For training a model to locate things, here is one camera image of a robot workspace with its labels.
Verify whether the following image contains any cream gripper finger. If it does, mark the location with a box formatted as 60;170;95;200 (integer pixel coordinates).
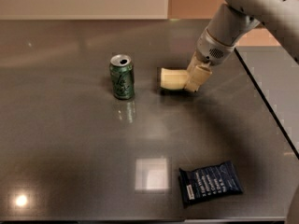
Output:
184;63;212;92
187;53;200;73

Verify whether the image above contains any yellow sponge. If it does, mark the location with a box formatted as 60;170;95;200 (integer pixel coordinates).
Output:
160;68;188;91

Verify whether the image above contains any green soda can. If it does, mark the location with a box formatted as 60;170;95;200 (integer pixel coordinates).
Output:
109;54;135;100

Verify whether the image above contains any blue snack bar wrapper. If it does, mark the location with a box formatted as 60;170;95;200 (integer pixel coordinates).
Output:
178;161;243;205

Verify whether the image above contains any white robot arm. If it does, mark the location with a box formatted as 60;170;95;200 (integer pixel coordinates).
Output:
184;0;299;92

